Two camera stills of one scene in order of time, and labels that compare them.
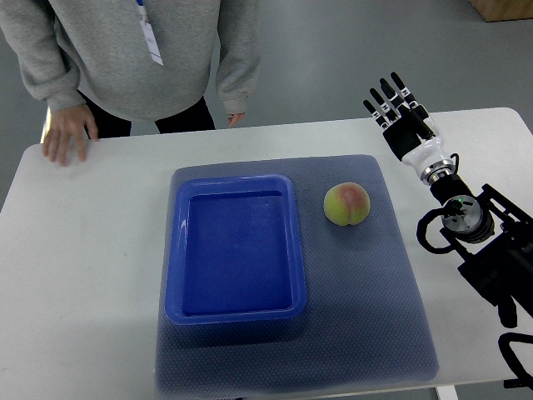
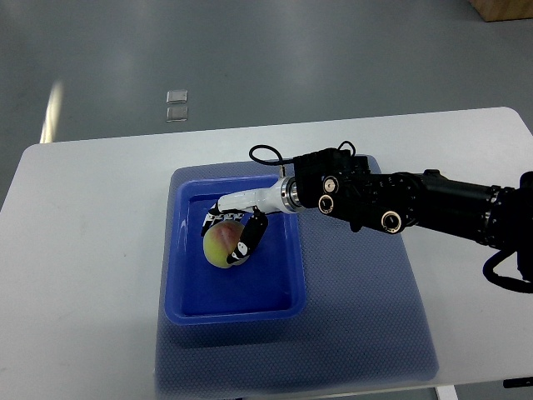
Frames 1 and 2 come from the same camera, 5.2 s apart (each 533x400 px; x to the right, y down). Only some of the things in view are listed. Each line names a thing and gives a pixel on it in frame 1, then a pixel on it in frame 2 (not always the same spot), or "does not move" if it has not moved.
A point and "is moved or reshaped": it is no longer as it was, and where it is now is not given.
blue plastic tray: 235,251 does not move
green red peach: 346,203 is moved or reshaped
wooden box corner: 503,10 does not move
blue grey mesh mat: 366,322 does not move
